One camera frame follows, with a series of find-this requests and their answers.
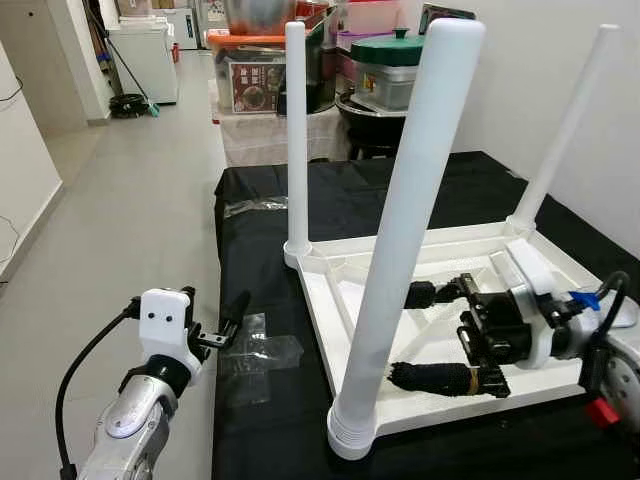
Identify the dark framed picture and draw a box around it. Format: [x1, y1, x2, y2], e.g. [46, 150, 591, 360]
[420, 4, 477, 26]

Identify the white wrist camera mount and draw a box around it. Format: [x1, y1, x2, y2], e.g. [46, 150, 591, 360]
[503, 238, 563, 366]
[138, 288, 207, 386]

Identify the crinkled clear tape strip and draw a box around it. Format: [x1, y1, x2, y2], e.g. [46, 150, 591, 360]
[224, 196, 287, 217]

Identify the steel pot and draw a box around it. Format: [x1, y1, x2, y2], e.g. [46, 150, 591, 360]
[225, 0, 297, 36]

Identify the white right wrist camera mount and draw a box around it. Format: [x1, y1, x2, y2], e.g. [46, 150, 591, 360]
[503, 238, 563, 366]

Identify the white plastic table top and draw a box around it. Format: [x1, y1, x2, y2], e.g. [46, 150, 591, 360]
[283, 215, 640, 461]

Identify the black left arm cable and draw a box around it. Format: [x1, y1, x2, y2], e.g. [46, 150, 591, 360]
[55, 298, 143, 480]

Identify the black wall cable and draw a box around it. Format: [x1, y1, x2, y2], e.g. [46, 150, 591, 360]
[0, 78, 27, 263]

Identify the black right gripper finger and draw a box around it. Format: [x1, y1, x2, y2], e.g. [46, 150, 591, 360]
[405, 275, 483, 311]
[388, 362, 511, 399]

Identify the square clear tape patch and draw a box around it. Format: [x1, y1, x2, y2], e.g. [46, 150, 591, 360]
[220, 313, 305, 381]

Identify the white cabinet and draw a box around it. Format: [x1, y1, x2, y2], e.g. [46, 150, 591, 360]
[108, 20, 180, 107]

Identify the black table cloth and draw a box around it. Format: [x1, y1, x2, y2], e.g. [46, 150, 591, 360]
[210, 152, 640, 480]

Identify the black round wok stand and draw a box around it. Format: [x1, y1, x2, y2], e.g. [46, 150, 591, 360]
[335, 95, 409, 162]

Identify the black plastic bag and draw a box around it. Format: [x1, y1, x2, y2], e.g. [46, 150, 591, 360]
[305, 22, 338, 114]

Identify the clear plastic container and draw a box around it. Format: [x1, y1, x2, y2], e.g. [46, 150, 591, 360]
[350, 62, 421, 114]

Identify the white box with pink lid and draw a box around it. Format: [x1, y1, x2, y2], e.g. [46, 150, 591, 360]
[345, 0, 403, 32]

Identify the black floor mop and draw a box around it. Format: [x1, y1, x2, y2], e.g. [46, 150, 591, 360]
[85, 0, 160, 120]

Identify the green pot with lid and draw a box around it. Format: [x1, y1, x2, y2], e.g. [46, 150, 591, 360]
[350, 28, 428, 67]

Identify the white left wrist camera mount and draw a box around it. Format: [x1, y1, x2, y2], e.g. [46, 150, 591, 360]
[138, 288, 207, 386]

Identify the bench with white lace cloth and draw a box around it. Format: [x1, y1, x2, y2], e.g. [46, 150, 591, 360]
[210, 80, 351, 167]

